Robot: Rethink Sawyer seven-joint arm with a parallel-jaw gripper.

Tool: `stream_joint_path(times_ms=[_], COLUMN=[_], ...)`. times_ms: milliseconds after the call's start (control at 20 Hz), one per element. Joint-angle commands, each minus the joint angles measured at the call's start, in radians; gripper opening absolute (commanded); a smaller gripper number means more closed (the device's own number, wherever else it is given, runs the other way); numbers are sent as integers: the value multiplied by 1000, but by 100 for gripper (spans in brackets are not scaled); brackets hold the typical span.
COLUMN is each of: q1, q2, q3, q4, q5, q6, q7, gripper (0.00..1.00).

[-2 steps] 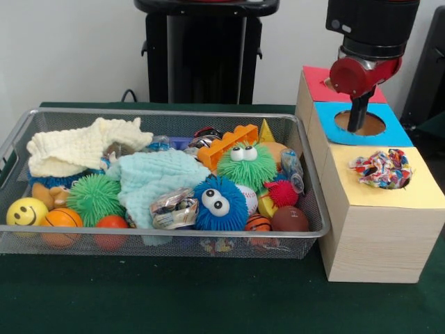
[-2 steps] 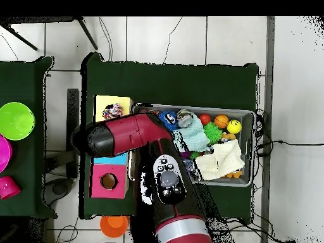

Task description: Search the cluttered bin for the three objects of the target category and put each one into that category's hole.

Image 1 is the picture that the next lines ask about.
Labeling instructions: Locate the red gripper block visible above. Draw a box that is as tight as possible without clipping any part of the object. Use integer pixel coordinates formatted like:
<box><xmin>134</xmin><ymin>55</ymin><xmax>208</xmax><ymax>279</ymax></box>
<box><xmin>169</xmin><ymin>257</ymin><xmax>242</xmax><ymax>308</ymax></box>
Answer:
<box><xmin>329</xmin><ymin>57</ymin><xmax>403</xmax><ymax>134</ymax></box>

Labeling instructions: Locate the multicolour patterned cloth scrap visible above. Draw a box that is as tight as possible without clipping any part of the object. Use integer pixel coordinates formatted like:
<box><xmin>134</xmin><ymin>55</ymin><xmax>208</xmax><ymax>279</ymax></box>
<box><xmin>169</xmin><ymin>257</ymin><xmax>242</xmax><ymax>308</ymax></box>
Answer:
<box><xmin>348</xmin><ymin>148</ymin><xmax>414</xmax><ymax>191</ymax></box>

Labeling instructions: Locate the blue spiky toy with eyes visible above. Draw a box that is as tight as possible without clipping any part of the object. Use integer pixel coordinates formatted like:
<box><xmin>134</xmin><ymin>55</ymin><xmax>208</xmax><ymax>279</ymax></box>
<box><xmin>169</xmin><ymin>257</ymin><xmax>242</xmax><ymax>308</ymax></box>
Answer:
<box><xmin>193</xmin><ymin>175</ymin><xmax>250</xmax><ymax>231</ymax></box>

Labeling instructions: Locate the wooden box with three holes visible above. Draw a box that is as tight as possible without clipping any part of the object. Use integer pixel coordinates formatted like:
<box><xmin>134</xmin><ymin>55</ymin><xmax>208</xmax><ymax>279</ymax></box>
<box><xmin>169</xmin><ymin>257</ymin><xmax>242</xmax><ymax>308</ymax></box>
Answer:
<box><xmin>295</xmin><ymin>65</ymin><xmax>445</xmax><ymax>283</ymax></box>

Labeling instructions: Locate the clear mesh bin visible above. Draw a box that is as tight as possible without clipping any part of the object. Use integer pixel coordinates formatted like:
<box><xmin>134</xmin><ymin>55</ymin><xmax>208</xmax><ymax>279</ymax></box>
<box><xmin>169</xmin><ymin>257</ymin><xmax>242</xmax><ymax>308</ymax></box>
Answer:
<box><xmin>0</xmin><ymin>107</ymin><xmax>331</xmax><ymax>260</ymax></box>

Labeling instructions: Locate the black flat stand bar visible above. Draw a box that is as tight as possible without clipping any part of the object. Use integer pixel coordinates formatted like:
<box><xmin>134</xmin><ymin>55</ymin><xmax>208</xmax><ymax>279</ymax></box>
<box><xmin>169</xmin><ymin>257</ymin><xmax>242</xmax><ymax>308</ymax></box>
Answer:
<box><xmin>399</xmin><ymin>6</ymin><xmax>445</xmax><ymax>122</ymax></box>

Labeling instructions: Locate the dark green table cloth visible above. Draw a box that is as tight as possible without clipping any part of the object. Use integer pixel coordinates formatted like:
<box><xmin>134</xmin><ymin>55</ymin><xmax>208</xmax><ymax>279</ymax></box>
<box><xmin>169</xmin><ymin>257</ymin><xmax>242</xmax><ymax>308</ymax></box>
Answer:
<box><xmin>0</xmin><ymin>101</ymin><xmax>445</xmax><ymax>334</ymax></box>
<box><xmin>409</xmin><ymin>110</ymin><xmax>445</xmax><ymax>196</ymax></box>

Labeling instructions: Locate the green spiky toy with eyes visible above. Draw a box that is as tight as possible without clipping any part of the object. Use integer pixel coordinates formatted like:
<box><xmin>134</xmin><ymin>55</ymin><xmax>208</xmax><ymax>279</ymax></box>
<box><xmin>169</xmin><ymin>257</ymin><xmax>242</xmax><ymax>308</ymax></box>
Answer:
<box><xmin>217</xmin><ymin>141</ymin><xmax>279</xmax><ymax>191</ymax></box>

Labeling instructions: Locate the brown toy football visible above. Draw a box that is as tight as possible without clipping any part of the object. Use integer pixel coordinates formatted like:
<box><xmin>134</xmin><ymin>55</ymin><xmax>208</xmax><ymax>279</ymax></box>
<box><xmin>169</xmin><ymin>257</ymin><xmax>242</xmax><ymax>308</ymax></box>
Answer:
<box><xmin>270</xmin><ymin>205</ymin><xmax>310</xmax><ymax>233</ymax></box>

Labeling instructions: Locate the orange toothed toy block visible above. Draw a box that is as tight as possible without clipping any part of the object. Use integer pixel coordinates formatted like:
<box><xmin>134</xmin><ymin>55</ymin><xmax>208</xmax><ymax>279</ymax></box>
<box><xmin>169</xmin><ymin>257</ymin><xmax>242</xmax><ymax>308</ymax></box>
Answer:
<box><xmin>197</xmin><ymin>124</ymin><xmax>260</xmax><ymax>171</ymax></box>

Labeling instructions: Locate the crushed silver drink can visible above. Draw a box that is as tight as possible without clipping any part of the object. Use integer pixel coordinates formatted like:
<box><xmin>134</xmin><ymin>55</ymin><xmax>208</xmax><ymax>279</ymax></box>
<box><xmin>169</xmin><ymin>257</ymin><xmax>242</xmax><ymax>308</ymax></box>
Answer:
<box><xmin>149</xmin><ymin>186</ymin><xmax>200</xmax><ymax>230</ymax></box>

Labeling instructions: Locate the light blue cloth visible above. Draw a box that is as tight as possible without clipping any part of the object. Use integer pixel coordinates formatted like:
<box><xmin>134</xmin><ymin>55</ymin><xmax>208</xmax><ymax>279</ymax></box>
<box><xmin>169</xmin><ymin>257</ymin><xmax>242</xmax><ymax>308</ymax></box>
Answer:
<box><xmin>106</xmin><ymin>149</ymin><xmax>212</xmax><ymax>230</ymax></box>

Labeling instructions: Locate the small red-orange ball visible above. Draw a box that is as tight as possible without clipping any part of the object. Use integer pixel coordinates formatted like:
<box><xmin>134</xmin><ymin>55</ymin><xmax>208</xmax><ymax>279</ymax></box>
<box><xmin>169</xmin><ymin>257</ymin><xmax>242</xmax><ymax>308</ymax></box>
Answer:
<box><xmin>94</xmin><ymin>214</ymin><xmax>129</xmax><ymax>251</ymax></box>

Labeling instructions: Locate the cream cloth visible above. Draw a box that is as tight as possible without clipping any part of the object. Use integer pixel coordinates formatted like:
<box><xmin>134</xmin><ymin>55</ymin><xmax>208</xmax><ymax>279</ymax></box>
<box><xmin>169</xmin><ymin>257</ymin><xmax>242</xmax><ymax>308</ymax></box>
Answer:
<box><xmin>26</xmin><ymin>117</ymin><xmax>154</xmax><ymax>177</ymax></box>

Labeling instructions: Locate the orange toy basketball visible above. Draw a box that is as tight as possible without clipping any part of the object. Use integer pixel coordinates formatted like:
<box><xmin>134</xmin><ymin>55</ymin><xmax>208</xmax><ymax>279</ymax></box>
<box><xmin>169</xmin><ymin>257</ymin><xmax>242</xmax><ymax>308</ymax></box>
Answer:
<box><xmin>40</xmin><ymin>207</ymin><xmax>84</xmax><ymax>248</ymax></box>

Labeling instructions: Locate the yellow smiley ball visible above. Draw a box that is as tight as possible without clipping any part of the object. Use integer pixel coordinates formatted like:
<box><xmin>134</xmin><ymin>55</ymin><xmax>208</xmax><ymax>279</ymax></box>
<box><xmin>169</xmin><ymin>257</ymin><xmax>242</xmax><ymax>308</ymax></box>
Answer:
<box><xmin>6</xmin><ymin>197</ymin><xmax>49</xmax><ymax>227</ymax></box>

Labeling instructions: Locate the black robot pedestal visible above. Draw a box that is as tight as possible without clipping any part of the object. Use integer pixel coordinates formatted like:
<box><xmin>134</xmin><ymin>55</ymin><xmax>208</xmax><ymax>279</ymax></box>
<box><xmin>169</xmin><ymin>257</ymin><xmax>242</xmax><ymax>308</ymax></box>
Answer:
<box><xmin>133</xmin><ymin>0</ymin><xmax>281</xmax><ymax>104</ymax></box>

